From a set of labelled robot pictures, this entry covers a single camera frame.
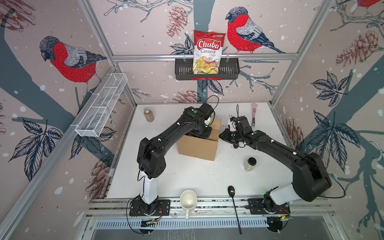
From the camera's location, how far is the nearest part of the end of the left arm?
59 cm

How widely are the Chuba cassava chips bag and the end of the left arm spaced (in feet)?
1.18

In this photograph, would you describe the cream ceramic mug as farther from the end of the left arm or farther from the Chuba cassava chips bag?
the Chuba cassava chips bag

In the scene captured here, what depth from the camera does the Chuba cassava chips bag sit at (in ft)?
2.73

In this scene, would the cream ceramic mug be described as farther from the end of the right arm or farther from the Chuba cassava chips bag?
the Chuba cassava chips bag
